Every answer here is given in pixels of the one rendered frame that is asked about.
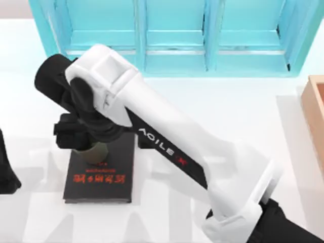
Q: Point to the black book with red lettering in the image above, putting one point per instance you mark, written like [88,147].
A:
[101,184]

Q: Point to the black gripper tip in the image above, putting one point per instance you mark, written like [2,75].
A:
[7,172]

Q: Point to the light blue rack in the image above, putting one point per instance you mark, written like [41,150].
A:
[174,38]

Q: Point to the salmon-coloured shallow box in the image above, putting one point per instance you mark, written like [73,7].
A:
[314,114]

